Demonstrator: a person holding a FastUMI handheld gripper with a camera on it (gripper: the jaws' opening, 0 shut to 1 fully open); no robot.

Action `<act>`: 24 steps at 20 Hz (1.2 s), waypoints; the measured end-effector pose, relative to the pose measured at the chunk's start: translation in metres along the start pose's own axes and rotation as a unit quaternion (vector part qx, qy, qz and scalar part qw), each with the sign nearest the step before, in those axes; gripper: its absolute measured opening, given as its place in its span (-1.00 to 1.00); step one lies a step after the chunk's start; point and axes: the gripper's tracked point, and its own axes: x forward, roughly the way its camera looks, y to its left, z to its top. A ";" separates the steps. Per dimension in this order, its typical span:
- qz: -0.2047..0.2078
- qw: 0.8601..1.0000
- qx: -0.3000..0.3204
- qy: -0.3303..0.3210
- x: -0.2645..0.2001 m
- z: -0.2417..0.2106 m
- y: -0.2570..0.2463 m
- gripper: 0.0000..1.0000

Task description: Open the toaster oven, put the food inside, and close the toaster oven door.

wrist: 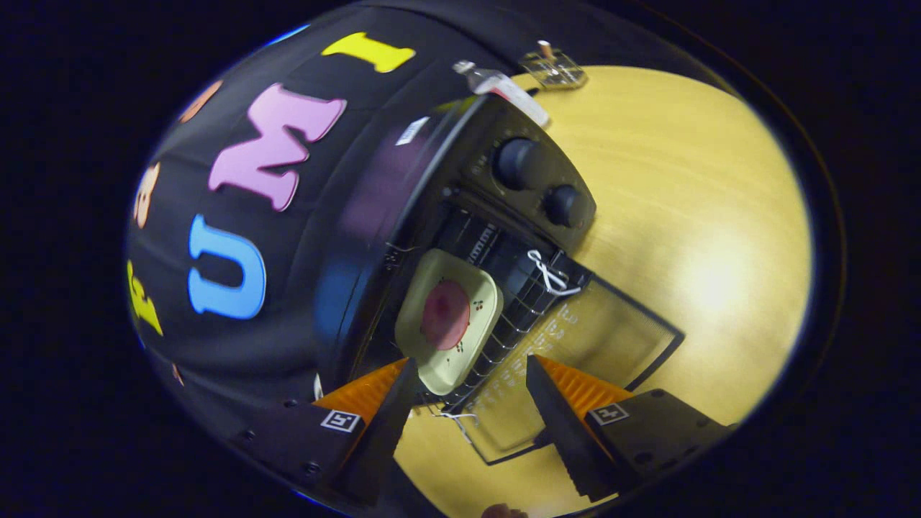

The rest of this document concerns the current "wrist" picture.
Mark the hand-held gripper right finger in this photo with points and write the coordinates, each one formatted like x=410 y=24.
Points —
x=561 y=432

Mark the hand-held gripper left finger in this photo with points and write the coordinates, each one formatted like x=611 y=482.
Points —
x=381 y=432

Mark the cream square plate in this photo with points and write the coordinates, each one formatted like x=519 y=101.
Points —
x=421 y=360

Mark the pink round food slice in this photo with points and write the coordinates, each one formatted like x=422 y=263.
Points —
x=446 y=316

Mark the black toaster oven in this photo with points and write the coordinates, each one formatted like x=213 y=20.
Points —
x=475 y=173

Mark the metal oven rack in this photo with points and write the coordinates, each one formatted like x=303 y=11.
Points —
x=519 y=316

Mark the clear bottle with white label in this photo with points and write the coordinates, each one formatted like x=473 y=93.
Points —
x=504 y=88

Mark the wooden stick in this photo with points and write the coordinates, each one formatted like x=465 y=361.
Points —
x=546 y=49

